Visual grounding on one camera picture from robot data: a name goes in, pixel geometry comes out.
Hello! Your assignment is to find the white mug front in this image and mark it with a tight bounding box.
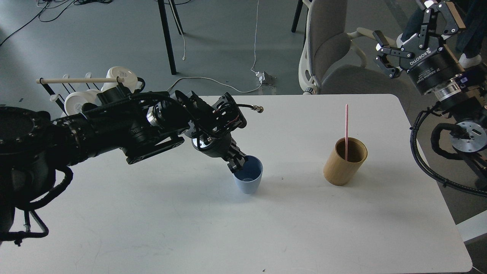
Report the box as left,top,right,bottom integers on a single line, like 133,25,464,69
64,89,101,116

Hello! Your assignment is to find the grey office chair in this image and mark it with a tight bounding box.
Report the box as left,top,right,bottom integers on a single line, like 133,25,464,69
298,0,412,112

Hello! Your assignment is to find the pink chopstick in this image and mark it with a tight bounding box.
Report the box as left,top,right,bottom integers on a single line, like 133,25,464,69
344,104,349,161

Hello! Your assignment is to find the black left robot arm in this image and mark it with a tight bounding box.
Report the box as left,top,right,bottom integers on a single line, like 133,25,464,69
0,84,261,245

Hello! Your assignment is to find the white floor cable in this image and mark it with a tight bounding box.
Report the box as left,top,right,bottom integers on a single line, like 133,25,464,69
164,0,267,96

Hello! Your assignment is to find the black table leg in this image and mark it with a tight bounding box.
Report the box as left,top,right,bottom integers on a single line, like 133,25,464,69
156,0,184,75

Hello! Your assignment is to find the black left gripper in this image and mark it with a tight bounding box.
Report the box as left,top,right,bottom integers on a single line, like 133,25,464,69
191,134,247,174

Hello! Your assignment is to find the white mug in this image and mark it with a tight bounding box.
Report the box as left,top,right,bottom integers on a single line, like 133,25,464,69
106,66,138,93
64,89,101,116

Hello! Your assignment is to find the black wire mug rack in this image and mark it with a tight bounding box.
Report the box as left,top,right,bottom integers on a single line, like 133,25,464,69
41,83,122,114

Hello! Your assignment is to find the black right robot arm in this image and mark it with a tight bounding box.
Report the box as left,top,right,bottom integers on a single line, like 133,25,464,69
373,0,487,197

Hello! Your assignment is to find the white mug rear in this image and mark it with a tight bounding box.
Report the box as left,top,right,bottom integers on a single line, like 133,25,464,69
106,66,138,93

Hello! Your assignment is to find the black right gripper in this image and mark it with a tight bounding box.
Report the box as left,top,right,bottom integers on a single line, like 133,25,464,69
372,0,481,101

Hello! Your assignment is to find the blue plastic cup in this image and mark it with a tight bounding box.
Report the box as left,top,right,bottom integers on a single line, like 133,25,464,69
233,155,263,194

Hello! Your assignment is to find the bamboo cylinder holder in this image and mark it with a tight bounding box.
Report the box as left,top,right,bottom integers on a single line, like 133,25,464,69
323,137,368,186

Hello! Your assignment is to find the wooden rack dowel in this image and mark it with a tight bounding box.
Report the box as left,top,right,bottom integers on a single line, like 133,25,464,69
35,77,125,84

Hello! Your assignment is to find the white power adapter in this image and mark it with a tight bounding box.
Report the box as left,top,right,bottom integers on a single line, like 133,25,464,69
255,71,274,86

